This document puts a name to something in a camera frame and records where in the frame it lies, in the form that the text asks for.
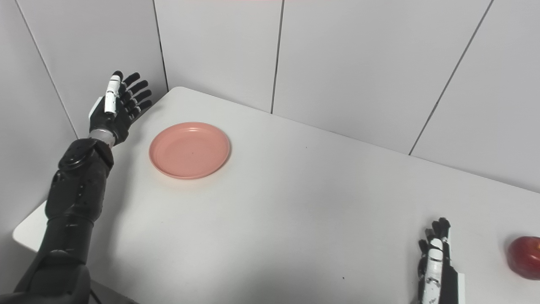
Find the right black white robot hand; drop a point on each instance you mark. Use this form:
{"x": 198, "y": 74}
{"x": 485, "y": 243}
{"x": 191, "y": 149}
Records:
{"x": 449, "y": 283}

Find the pink plate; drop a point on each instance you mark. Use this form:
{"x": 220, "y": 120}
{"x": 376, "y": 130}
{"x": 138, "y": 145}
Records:
{"x": 190, "y": 151}

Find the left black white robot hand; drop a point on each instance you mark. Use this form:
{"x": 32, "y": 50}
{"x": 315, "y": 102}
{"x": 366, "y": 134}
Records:
{"x": 114, "y": 122}

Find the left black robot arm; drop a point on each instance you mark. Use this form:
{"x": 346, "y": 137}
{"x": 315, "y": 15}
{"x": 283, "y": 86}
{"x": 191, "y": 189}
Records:
{"x": 71, "y": 202}

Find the red apple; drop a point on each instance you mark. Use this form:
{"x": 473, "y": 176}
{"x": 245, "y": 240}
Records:
{"x": 525, "y": 257}

